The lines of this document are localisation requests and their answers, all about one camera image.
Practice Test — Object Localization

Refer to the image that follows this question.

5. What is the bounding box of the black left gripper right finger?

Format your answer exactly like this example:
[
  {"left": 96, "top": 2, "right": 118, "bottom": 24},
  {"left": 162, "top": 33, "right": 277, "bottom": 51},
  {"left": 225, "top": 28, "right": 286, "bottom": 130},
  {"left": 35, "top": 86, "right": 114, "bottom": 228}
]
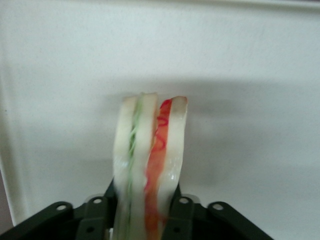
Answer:
[{"left": 161, "top": 182, "right": 274, "bottom": 240}]

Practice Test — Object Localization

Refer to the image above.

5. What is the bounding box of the triangular sandwich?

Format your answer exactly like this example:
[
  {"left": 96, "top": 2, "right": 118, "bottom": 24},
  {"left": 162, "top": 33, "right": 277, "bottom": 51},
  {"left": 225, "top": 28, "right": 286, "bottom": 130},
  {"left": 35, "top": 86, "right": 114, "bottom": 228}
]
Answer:
[{"left": 110, "top": 91, "right": 189, "bottom": 240}]

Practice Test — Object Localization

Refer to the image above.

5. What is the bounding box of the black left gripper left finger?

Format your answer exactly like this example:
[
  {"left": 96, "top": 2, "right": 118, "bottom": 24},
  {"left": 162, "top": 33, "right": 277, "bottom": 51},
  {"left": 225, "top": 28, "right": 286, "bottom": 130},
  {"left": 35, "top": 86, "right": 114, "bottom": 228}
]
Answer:
[{"left": 9, "top": 178, "right": 119, "bottom": 240}]

